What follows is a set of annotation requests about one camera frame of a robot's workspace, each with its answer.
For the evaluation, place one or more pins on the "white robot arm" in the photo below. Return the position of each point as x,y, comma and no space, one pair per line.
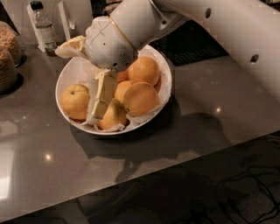
248,30

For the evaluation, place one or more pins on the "cereal jar lower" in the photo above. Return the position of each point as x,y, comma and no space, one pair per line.
8,74

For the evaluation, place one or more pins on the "glass bottle black cap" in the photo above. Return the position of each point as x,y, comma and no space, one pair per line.
45,27

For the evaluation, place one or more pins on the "cereal jar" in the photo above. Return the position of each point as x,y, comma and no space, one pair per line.
8,74
9,40

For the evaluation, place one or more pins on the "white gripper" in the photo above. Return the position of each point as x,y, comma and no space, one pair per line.
108,44

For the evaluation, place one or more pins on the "white bowl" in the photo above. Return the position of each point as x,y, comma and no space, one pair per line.
73,70

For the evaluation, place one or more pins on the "white menu stand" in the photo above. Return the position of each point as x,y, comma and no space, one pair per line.
64,20

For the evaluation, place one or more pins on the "white paper liner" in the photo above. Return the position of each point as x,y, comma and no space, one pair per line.
163,87

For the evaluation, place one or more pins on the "orange centre small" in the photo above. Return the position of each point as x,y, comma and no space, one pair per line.
121,89

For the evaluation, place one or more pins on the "cereal jar upper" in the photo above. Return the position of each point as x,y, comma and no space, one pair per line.
9,40

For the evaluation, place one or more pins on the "black rubber mat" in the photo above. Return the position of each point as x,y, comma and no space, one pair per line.
188,44

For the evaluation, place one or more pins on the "orange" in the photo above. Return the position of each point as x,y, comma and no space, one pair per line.
144,69
74,101
122,76
114,115
140,98

